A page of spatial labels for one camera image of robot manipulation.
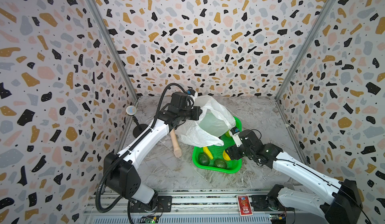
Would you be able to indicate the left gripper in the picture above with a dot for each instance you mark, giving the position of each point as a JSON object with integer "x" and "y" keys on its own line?
{"x": 197, "y": 113}

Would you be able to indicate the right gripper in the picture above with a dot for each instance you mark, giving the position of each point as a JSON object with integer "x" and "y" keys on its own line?
{"x": 233, "y": 148}

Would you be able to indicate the white plastic bag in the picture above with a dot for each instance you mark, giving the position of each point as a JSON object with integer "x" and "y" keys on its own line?
{"x": 214, "y": 121}

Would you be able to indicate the yellow banana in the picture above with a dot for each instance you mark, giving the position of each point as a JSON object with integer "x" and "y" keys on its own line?
{"x": 226, "y": 156}
{"x": 208, "y": 153}

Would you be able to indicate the dark green avocado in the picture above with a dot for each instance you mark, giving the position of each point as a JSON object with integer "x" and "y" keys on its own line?
{"x": 220, "y": 163}
{"x": 203, "y": 159}

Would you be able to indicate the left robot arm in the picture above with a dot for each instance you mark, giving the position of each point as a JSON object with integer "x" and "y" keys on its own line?
{"x": 120, "y": 169}

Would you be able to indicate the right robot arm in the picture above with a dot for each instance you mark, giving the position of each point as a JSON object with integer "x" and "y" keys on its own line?
{"x": 338, "y": 202}

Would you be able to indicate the yellow-green spotted fruit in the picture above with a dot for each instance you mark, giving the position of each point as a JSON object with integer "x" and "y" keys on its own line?
{"x": 229, "y": 133}

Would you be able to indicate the beige wooden rolling pin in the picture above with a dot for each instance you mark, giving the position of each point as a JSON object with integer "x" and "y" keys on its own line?
{"x": 176, "y": 148}

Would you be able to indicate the green plastic basket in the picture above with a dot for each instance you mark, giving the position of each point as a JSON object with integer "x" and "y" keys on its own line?
{"x": 233, "y": 166}

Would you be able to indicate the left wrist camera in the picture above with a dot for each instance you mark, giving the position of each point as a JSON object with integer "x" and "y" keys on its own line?
{"x": 183, "y": 100}

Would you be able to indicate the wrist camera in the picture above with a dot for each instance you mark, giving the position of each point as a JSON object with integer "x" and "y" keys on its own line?
{"x": 183, "y": 100}
{"x": 234, "y": 133}

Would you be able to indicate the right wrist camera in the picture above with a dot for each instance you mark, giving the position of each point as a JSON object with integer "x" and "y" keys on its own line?
{"x": 234, "y": 133}

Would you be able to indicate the red card on rail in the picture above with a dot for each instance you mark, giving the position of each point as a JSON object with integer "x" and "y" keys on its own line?
{"x": 244, "y": 205}

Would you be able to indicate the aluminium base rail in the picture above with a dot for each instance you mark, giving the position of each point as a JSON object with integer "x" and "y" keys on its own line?
{"x": 199, "y": 207}

